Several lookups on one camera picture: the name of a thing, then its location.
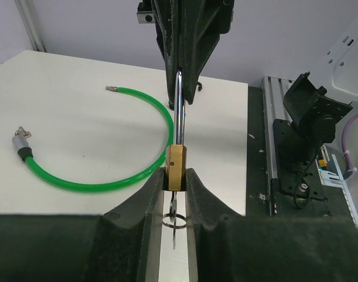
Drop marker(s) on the green cable lock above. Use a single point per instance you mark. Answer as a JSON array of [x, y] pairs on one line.
[[25, 153]]

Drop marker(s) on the padlock keys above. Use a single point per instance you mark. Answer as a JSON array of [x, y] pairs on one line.
[[173, 220]]

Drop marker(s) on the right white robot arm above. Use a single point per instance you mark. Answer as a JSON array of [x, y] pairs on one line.
[[318, 99]]

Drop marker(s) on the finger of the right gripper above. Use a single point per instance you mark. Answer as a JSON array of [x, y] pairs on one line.
[[166, 15], [202, 24]]

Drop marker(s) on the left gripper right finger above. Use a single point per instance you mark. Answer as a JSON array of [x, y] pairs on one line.
[[226, 246]]

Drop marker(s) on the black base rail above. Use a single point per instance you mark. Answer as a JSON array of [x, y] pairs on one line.
[[263, 193]]

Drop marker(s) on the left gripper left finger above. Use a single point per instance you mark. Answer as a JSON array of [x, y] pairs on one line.
[[120, 245]]

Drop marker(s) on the brass padlock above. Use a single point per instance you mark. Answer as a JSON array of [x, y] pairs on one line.
[[176, 153]]

